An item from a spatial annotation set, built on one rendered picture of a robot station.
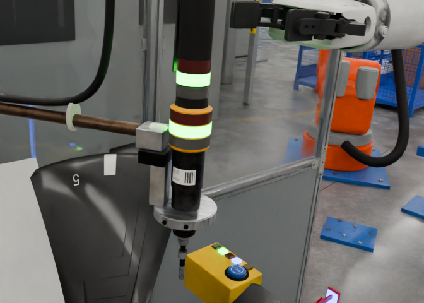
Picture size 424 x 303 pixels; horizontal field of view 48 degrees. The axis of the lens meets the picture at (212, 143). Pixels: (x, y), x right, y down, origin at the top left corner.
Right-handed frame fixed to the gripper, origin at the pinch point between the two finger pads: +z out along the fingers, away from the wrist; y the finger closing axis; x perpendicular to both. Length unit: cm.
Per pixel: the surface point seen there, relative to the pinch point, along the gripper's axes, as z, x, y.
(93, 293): 15.9, -36.1, 9.5
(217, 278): -22, -59, 25
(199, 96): 10.4, -7.1, -2.2
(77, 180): 12.9, -24.9, 20.1
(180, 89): 11.7, -6.6, -0.7
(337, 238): -218, -162, 114
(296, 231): -109, -98, 70
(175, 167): 11.7, -15.0, -0.7
